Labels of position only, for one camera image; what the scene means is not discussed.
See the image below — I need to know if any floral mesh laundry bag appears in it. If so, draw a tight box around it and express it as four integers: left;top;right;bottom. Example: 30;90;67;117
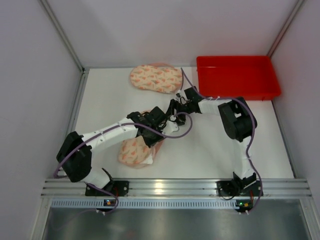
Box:
129;63;184;94

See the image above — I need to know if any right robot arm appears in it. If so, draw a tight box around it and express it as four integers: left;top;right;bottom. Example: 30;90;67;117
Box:
165;87;258;188

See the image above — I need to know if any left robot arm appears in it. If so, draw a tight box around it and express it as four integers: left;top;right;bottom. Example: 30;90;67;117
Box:
56;106;170;189

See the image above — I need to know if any red plastic tray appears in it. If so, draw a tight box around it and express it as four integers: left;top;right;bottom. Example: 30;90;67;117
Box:
196;55;282;101

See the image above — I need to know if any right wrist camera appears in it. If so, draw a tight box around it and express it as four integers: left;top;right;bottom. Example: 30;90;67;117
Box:
175;90;188;104

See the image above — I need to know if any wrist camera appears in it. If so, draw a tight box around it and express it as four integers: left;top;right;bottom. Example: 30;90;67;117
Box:
162;119;185;136
175;90;188;104

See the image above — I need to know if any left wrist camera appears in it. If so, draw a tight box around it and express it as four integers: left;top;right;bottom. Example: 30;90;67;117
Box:
162;119;185;136

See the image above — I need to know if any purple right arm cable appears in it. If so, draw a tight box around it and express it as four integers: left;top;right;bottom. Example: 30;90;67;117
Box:
180;67;263;211

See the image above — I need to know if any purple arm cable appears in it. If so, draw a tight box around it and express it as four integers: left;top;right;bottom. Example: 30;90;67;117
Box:
53;112;194;213
180;67;263;211

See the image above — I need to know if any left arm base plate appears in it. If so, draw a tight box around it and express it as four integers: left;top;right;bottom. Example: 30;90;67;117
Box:
85;180;130;197

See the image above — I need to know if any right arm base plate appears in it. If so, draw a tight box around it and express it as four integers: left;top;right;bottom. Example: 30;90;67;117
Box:
216;179;262;199

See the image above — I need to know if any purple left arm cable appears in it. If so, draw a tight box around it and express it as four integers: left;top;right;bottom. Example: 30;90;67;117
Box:
53;112;194;213

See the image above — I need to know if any aluminium front rail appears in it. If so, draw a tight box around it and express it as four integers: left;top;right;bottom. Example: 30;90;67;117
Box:
41;178;312;199

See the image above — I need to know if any slotted cable duct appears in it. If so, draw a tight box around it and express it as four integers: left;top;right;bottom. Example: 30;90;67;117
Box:
49;198;301;209

